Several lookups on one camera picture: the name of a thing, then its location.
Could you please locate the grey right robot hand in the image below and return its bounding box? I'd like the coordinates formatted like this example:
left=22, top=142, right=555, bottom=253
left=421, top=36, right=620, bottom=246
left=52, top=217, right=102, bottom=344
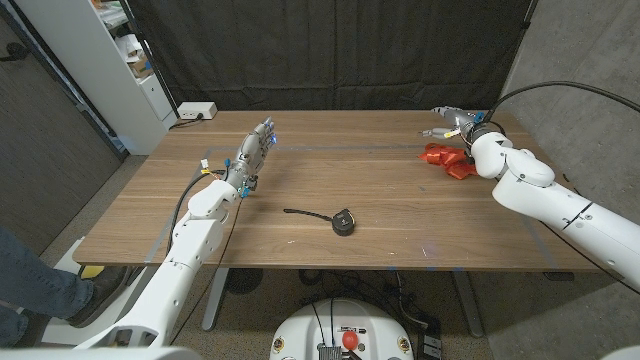
left=419, top=105, right=489, bottom=149

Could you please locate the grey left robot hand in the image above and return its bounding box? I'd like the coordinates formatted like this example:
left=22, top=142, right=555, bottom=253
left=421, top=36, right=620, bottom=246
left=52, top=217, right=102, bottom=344
left=225, top=117, right=279, bottom=199

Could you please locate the red plastic object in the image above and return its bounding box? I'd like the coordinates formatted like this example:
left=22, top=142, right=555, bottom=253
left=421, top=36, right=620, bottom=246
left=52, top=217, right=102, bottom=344
left=418, top=143, right=479, bottom=180

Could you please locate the black measuring tape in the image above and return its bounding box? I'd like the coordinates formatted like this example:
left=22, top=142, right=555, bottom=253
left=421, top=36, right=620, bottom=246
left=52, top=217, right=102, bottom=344
left=283, top=207, right=357, bottom=237

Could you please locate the white power strip box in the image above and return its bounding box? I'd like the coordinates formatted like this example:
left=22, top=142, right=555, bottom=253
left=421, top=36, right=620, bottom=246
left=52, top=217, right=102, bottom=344
left=177, top=101, right=219, bottom=121

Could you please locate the black curtain backdrop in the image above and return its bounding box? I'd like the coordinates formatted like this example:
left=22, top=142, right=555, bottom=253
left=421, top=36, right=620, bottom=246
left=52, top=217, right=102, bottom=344
left=122, top=0, right=539, bottom=112

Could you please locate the round black floor object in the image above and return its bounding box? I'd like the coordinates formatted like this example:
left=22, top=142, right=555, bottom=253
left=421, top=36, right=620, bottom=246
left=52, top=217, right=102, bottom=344
left=224, top=268, right=265, bottom=295

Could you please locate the black backdrop stand pole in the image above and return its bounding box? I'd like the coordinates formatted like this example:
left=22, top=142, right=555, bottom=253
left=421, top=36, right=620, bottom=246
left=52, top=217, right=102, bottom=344
left=117, top=0, right=181, bottom=120

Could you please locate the small cardboard box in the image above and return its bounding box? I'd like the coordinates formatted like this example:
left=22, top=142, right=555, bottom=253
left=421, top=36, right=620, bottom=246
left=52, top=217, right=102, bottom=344
left=128, top=54, right=154, bottom=79

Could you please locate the grey table leg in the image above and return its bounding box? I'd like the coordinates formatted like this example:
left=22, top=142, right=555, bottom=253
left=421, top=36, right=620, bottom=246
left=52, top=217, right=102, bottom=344
left=201, top=268, right=231, bottom=332
left=452, top=271, right=485, bottom=339

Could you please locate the white shelf cabinet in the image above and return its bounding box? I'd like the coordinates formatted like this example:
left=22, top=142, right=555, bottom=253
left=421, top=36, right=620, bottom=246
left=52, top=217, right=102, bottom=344
left=14, top=0, right=179, bottom=156

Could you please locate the person's black shoe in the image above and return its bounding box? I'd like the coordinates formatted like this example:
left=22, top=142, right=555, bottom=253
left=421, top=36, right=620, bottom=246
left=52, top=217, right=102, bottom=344
left=67, top=265, right=132, bottom=329

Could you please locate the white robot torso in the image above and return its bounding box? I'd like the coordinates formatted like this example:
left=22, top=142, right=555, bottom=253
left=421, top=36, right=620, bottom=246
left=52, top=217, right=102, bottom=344
left=269, top=298, right=415, bottom=360

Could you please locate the black floor power strip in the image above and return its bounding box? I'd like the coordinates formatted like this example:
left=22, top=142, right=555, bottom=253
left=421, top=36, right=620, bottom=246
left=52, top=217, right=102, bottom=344
left=416, top=319, right=444, bottom=360

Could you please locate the person's leg in jeans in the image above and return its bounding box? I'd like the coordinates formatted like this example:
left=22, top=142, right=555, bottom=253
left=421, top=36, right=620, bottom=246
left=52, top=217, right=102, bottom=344
left=0, top=227, right=96, bottom=346

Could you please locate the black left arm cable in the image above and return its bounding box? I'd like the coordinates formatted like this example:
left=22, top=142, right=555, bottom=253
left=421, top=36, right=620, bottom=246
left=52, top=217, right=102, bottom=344
left=165, top=169, right=229, bottom=254

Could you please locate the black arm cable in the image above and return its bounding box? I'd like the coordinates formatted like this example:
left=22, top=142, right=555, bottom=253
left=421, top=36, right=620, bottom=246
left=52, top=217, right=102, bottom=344
left=483, top=80, right=640, bottom=124
left=165, top=169, right=229, bottom=254

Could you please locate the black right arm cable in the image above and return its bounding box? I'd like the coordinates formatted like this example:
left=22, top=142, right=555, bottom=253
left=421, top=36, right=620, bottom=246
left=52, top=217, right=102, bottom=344
left=483, top=80, right=640, bottom=124

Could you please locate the black door handle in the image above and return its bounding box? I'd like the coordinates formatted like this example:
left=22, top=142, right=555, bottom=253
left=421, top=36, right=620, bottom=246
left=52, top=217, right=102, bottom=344
left=0, top=41, right=30, bottom=63

